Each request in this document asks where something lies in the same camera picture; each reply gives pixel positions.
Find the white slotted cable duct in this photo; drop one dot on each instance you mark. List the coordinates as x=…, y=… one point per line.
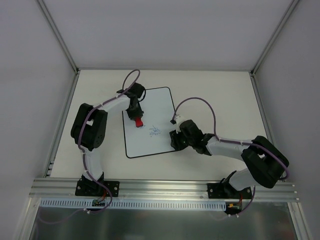
x=134, y=204

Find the white whiteboard black frame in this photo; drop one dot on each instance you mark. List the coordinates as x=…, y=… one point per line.
x=153, y=138

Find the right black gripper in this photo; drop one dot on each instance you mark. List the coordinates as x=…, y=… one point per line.
x=176, y=139

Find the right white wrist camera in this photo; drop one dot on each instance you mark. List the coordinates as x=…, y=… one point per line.
x=177, y=120

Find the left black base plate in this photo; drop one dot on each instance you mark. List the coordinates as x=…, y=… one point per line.
x=112, y=188

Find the aluminium frame post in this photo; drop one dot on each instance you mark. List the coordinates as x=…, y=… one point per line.
x=275, y=34
x=57, y=34

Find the aluminium mounting rail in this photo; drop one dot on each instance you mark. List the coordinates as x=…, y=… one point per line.
x=179, y=190

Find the right aluminium frame post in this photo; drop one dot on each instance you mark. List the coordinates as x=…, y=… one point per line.
x=275, y=34

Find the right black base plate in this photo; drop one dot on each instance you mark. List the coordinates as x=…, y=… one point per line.
x=226, y=191

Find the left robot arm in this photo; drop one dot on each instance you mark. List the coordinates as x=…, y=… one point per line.
x=89, y=129

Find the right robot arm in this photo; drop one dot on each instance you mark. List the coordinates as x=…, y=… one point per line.
x=265, y=164

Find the red whiteboard eraser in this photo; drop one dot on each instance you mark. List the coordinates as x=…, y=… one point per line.
x=138, y=122

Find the left aluminium frame post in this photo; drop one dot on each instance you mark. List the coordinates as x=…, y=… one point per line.
x=57, y=34

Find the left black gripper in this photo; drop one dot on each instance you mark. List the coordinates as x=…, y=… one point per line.
x=136, y=113

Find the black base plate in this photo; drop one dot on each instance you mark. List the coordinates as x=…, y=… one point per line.
x=112, y=188
x=226, y=191

